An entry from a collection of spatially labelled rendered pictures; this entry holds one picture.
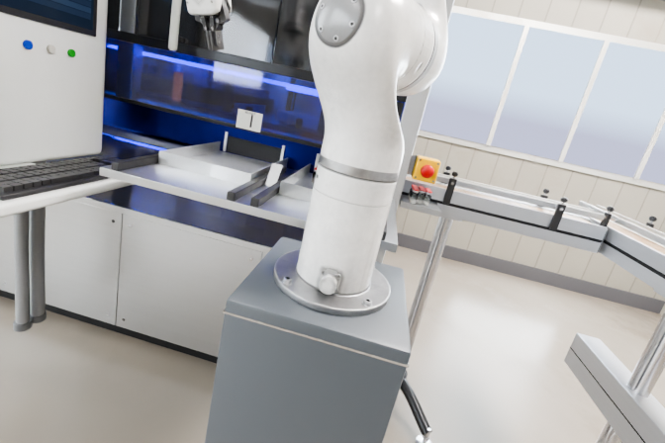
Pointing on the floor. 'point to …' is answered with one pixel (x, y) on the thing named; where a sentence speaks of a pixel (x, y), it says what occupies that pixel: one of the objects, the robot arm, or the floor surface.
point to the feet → (417, 411)
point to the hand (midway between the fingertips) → (215, 41)
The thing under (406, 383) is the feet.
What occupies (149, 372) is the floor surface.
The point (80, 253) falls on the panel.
